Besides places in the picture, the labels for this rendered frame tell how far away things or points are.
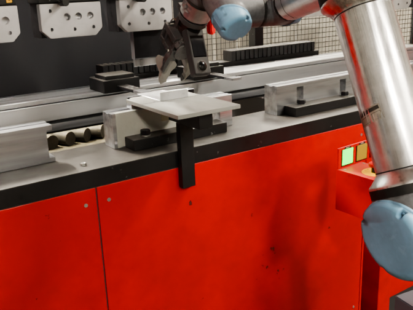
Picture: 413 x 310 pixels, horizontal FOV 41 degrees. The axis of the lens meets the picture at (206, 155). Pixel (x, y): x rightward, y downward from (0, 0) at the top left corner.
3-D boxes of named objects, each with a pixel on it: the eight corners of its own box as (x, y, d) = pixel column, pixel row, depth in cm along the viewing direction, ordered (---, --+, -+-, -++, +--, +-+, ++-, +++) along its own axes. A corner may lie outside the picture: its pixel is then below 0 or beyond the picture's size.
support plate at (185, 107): (177, 120, 126) (177, 115, 126) (126, 103, 147) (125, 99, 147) (240, 108, 136) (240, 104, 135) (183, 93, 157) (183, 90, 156)
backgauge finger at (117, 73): (127, 101, 152) (125, 83, 150) (89, 89, 173) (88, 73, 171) (165, 95, 158) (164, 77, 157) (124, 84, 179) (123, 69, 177)
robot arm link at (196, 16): (221, 10, 127) (192, 12, 123) (214, 26, 130) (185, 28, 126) (206, -11, 130) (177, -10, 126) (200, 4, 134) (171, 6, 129)
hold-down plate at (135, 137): (134, 151, 144) (133, 140, 143) (125, 147, 148) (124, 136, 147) (227, 131, 160) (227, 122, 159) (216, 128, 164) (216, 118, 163)
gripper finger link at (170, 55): (169, 68, 141) (187, 43, 136) (172, 73, 140) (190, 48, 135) (155, 67, 137) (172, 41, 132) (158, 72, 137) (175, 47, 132)
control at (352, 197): (382, 226, 145) (386, 161, 140) (335, 209, 158) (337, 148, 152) (426, 206, 157) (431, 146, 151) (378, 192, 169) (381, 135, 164)
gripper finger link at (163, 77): (153, 70, 145) (170, 44, 140) (163, 87, 143) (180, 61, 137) (144, 69, 143) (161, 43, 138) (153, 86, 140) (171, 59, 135)
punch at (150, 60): (136, 67, 147) (133, 30, 144) (132, 66, 149) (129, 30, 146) (168, 63, 152) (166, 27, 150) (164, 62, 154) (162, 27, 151)
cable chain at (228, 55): (232, 61, 212) (232, 50, 210) (222, 59, 216) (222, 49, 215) (314, 50, 235) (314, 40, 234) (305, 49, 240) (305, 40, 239)
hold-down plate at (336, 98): (295, 117, 174) (295, 107, 173) (283, 114, 178) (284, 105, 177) (360, 103, 190) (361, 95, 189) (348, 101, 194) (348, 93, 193)
